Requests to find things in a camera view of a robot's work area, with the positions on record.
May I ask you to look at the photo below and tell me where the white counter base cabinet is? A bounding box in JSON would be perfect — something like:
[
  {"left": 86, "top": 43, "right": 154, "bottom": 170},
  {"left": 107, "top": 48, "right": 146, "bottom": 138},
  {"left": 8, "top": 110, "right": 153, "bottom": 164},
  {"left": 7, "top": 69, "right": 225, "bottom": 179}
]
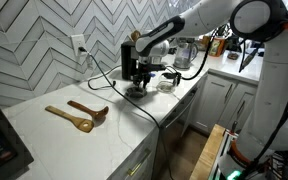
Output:
[{"left": 107, "top": 128, "right": 160, "bottom": 180}]

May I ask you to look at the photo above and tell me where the light wooden slotted spatula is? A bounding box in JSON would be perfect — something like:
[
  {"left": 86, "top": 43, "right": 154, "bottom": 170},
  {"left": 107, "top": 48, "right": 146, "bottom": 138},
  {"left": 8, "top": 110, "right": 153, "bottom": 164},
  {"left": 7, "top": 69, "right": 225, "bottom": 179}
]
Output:
[{"left": 44, "top": 105, "right": 95, "bottom": 134}]

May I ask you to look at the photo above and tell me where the black microwave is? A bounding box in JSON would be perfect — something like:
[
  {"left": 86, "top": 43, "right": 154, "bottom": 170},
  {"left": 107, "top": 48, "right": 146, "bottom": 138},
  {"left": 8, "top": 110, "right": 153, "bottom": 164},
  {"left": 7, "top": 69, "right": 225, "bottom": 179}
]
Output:
[{"left": 0, "top": 86, "right": 35, "bottom": 180}]

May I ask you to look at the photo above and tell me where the white door cabinet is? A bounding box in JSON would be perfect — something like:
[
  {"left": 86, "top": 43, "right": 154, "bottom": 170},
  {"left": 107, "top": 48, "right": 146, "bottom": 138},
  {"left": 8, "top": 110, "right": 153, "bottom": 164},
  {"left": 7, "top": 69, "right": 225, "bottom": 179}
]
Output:
[{"left": 190, "top": 71, "right": 272, "bottom": 136}]

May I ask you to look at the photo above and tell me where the glass carafe black handle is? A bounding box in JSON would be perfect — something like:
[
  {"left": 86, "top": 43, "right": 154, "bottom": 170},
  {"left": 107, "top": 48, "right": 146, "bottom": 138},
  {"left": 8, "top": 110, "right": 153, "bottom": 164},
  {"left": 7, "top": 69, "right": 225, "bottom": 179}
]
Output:
[{"left": 156, "top": 71, "right": 182, "bottom": 94}]

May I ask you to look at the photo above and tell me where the brown small dish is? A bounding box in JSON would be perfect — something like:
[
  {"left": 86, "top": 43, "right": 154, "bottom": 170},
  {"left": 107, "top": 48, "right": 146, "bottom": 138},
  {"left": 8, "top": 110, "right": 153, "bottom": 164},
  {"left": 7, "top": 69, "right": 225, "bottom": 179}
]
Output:
[{"left": 227, "top": 51, "right": 241, "bottom": 61}]

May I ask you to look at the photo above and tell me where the black silver coffee machine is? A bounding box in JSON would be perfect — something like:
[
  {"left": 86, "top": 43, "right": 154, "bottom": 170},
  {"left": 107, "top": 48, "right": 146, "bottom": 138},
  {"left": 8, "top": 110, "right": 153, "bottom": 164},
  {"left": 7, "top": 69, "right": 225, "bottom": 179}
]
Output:
[{"left": 120, "top": 40, "right": 142, "bottom": 81}]

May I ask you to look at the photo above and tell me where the orange label canister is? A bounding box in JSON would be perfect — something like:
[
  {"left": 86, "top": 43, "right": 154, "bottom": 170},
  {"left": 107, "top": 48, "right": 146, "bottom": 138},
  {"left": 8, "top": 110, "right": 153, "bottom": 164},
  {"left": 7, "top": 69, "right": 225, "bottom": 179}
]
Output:
[{"left": 208, "top": 35, "right": 227, "bottom": 58}]

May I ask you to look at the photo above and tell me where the white wall outlet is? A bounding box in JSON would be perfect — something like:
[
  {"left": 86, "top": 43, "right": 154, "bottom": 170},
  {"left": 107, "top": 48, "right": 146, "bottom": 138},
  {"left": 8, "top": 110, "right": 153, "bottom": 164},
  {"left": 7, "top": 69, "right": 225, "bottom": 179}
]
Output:
[{"left": 70, "top": 34, "right": 88, "bottom": 57}]

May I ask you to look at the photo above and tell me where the grey dishwasher front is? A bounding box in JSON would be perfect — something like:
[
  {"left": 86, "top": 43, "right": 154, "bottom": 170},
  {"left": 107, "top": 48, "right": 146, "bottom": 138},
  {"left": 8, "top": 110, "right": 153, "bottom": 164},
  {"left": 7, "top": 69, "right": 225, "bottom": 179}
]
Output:
[{"left": 157, "top": 84, "right": 200, "bottom": 134}]

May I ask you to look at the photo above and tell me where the black coffee machine cord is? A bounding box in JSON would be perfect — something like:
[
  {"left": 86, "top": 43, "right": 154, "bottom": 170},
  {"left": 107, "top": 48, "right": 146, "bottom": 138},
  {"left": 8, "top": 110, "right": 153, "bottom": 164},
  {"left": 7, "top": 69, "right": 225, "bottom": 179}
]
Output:
[{"left": 87, "top": 64, "right": 123, "bottom": 91}]

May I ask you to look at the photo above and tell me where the long black power cable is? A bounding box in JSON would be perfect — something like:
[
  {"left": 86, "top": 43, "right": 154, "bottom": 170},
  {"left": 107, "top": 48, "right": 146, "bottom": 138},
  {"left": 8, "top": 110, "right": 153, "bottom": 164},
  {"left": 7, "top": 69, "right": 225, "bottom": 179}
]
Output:
[{"left": 78, "top": 46, "right": 175, "bottom": 180}]

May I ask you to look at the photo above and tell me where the narrow wooden spatula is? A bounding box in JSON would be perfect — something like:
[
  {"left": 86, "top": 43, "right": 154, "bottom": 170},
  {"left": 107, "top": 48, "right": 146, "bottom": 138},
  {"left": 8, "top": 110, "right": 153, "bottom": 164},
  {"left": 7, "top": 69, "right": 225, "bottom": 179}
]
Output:
[{"left": 129, "top": 29, "right": 142, "bottom": 43}]

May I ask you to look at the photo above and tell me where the glass pitcher steel rim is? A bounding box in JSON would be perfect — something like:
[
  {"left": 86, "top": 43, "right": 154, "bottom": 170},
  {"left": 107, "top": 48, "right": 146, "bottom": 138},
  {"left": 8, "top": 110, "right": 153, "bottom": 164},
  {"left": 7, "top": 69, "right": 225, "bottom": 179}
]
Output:
[{"left": 173, "top": 37, "right": 199, "bottom": 70}]

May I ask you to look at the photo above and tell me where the amber bottle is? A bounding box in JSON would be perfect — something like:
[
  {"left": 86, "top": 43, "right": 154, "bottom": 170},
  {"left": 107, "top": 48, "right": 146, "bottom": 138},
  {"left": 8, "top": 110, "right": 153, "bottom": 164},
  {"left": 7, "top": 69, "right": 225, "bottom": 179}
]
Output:
[{"left": 202, "top": 34, "right": 212, "bottom": 48}]

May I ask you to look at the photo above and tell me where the dark wooden spoon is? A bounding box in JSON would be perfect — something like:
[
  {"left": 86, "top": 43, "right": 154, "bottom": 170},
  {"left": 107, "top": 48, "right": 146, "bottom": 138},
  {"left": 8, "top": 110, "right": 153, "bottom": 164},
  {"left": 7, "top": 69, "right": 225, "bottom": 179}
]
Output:
[{"left": 67, "top": 99, "right": 110, "bottom": 121}]

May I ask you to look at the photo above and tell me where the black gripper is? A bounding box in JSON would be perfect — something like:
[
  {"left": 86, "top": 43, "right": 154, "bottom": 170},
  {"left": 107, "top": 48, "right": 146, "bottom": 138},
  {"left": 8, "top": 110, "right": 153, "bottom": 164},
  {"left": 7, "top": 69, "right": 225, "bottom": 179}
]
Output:
[{"left": 132, "top": 56, "right": 152, "bottom": 90}]

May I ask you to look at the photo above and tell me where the wooden cart top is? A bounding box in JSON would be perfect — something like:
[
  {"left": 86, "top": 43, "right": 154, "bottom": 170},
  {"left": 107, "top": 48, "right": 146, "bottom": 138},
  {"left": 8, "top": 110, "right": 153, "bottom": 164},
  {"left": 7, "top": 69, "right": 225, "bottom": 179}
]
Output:
[{"left": 189, "top": 123, "right": 227, "bottom": 180}]

